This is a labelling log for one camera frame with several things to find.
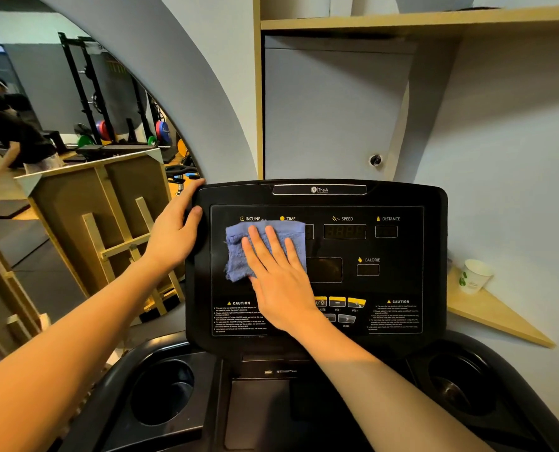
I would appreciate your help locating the round metal cabinet lock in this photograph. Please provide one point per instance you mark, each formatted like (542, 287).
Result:
(376, 160)

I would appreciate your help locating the white cabinet door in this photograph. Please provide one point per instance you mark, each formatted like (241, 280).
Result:
(331, 112)

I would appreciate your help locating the person's right forearm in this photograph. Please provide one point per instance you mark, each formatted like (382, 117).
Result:
(378, 395)

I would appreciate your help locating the blue weight plate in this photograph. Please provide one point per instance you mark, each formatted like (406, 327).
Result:
(163, 132)

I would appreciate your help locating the person's left hand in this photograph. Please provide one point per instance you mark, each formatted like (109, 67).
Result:
(171, 235)

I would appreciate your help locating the red weight plate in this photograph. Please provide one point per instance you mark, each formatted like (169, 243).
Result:
(104, 130)

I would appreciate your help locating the wooden corner shelf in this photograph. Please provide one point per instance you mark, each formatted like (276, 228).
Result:
(491, 315)

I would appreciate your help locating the green weight plate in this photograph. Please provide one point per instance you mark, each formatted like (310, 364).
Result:
(85, 141)

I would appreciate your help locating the large wooden easel board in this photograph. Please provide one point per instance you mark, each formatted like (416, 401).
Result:
(72, 197)

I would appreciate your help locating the yellow weight plate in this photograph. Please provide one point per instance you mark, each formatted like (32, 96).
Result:
(182, 148)

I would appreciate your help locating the blue cleaning cloth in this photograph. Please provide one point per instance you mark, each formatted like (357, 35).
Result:
(234, 258)

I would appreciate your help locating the wooden easel frame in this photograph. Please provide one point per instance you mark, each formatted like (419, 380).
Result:
(6, 287)

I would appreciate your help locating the person's right hand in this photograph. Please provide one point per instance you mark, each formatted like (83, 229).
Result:
(284, 287)

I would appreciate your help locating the black flat bench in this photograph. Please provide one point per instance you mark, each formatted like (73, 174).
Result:
(114, 151)

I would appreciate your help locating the wooden wall shelf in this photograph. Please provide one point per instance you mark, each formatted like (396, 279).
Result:
(402, 18)

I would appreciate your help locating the black floor mat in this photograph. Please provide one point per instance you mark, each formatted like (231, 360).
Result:
(6, 209)

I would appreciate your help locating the black squat rack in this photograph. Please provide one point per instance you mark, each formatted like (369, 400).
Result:
(73, 65)

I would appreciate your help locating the person's left forearm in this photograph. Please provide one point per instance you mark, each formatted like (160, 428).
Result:
(72, 353)

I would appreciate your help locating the white paper cup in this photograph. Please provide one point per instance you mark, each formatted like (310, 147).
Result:
(474, 277)

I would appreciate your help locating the black exercise bike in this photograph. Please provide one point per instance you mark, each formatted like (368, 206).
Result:
(180, 170)

